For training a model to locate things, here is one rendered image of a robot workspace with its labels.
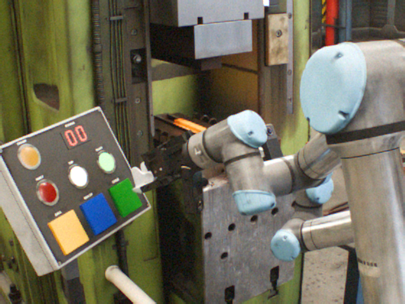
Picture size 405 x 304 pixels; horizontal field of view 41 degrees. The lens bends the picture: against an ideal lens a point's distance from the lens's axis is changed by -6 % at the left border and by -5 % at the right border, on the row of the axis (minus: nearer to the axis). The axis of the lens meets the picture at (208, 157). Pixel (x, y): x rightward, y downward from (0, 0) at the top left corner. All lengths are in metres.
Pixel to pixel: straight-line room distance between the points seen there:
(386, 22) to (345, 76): 10.27
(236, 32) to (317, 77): 0.87
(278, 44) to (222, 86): 0.30
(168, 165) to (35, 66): 0.83
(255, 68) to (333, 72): 1.18
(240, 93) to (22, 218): 1.05
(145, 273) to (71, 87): 0.67
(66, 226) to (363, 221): 0.66
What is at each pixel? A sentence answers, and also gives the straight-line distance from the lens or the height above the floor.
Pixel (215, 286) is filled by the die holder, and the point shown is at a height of 0.58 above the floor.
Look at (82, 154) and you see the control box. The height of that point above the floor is 1.12.
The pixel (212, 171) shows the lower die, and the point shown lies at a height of 0.93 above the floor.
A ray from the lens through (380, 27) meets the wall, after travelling 11.07.
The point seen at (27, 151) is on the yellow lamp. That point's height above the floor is 1.17.
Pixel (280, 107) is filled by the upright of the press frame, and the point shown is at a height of 1.03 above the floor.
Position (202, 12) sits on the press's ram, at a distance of 1.54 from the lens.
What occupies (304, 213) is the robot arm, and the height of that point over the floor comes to 0.92.
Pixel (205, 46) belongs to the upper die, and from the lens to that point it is 1.55.
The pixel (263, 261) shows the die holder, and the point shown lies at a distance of 1.85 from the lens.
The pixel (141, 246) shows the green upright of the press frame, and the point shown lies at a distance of 1.80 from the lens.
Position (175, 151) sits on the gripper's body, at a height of 1.15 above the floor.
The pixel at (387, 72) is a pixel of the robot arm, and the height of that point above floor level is 1.40.
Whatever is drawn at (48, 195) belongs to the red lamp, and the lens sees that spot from 1.20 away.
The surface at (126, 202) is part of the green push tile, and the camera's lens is 1.33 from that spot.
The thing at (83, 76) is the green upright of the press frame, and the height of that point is 1.25.
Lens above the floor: 1.55
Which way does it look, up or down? 20 degrees down
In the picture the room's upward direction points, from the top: 2 degrees counter-clockwise
